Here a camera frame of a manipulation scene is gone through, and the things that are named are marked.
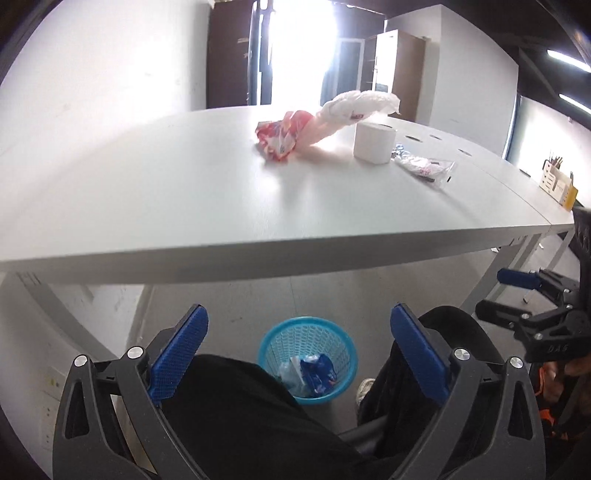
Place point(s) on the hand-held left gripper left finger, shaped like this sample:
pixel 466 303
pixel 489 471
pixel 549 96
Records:
pixel 180 360

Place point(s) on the light wooden cabinet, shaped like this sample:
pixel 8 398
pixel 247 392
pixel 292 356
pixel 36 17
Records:
pixel 401 69

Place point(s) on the white toilet paper roll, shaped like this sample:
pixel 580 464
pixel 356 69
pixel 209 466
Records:
pixel 371 145

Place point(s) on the ceiling light strip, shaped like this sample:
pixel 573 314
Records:
pixel 568 59
pixel 575 102

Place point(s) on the blue snack bag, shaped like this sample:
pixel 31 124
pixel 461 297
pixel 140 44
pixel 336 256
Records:
pixel 318 374

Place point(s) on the glass balcony door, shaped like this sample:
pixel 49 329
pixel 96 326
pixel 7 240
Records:
pixel 295 50

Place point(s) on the white plastic bag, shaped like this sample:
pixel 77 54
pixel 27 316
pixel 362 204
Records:
pixel 355 108

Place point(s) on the red snack wrapper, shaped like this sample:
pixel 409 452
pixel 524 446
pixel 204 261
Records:
pixel 277 138

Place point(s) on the yellow box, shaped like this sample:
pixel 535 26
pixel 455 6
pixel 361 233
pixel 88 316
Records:
pixel 571 194

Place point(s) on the person's black pants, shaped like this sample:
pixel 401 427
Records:
pixel 240 415

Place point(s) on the white table leg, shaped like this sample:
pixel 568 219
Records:
pixel 503 272

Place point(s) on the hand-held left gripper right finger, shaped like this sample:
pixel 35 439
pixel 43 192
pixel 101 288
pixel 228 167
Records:
pixel 420 355

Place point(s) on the black chair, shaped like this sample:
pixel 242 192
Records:
pixel 582 230

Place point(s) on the person's right hand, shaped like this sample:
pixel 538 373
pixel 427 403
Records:
pixel 579 367

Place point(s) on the clear plastic wrapper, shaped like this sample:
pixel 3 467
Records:
pixel 291 376

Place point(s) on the white desk organizer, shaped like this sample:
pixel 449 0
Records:
pixel 554 177

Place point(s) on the clear wrapper with red print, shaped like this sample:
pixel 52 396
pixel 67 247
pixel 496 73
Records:
pixel 427 168

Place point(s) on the small silver foil wrapper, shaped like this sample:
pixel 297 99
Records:
pixel 399 150

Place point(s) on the white shoe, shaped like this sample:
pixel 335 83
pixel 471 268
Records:
pixel 364 392

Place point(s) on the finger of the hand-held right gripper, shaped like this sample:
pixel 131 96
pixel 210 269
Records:
pixel 501 312
pixel 517 278

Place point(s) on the white framed glass door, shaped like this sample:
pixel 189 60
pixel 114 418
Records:
pixel 348 64

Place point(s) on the blue plastic wastebasket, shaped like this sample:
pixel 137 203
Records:
pixel 277 341

